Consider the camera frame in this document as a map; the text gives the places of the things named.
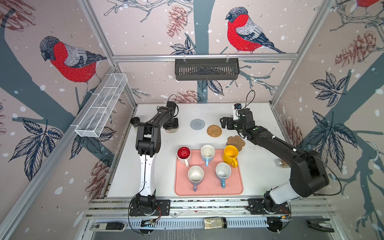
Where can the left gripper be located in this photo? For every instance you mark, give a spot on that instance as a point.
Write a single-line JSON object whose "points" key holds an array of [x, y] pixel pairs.
{"points": [[176, 125]]}

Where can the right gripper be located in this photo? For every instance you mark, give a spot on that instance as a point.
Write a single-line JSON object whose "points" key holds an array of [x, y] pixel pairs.
{"points": [[229, 121]]}

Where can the multicolour woven round coaster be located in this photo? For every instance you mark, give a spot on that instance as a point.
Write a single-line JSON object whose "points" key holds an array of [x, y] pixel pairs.
{"points": [[171, 131]]}

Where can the tan cork round coaster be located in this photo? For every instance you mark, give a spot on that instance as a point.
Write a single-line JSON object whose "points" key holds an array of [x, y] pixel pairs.
{"points": [[214, 131]]}

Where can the brown flower-shaped coaster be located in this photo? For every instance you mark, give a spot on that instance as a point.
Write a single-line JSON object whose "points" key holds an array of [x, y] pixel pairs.
{"points": [[236, 141]]}

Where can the grey woven round coaster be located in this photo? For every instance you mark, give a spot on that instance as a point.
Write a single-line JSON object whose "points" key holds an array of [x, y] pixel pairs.
{"points": [[197, 124]]}

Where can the yellow mug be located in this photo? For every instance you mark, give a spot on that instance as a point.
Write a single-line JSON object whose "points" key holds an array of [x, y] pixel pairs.
{"points": [[230, 156]]}

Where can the white mug light-blue handle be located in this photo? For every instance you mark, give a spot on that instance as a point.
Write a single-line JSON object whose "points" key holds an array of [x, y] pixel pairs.
{"points": [[207, 154]]}

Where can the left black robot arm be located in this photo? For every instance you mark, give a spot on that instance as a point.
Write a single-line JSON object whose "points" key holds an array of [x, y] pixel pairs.
{"points": [[148, 144]]}

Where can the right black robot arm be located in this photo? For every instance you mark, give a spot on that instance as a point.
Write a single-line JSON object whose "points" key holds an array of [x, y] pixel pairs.
{"points": [[308, 172]]}

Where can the red interior white mug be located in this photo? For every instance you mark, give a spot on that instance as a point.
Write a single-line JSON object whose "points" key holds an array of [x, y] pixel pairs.
{"points": [[184, 155]]}

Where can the black-lid spice jar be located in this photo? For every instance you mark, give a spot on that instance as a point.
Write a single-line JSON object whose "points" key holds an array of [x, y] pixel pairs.
{"points": [[135, 123]]}

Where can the black hanging basket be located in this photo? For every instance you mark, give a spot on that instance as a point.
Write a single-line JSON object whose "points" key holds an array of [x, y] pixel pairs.
{"points": [[207, 69]]}

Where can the clear jar with grains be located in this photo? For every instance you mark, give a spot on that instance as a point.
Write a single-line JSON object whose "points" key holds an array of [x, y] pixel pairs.
{"points": [[280, 163]]}

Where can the pink tray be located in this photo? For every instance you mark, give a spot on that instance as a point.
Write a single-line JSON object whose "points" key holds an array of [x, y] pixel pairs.
{"points": [[210, 186]]}

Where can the jar below table edge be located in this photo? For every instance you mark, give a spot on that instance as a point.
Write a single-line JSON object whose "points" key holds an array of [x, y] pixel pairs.
{"points": [[215, 223]]}

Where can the black clamp tool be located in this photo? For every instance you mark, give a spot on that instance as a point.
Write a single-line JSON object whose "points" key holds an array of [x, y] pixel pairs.
{"points": [[323, 225]]}

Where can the white mug blue handle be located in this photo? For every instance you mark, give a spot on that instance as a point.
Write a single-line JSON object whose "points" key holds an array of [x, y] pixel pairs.
{"points": [[223, 172]]}

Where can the white mug purple handle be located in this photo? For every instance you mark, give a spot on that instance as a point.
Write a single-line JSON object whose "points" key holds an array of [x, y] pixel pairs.
{"points": [[195, 175]]}

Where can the white wire mesh basket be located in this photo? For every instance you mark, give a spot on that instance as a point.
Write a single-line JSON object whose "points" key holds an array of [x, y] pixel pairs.
{"points": [[98, 114]]}

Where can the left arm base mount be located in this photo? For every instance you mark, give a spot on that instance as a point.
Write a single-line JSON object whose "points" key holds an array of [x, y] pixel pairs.
{"points": [[142, 208]]}

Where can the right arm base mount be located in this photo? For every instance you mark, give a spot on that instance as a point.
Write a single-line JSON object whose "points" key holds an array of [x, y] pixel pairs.
{"points": [[267, 207]]}

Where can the black device on rail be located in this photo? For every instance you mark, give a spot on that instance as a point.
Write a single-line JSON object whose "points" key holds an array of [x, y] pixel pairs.
{"points": [[108, 227]]}

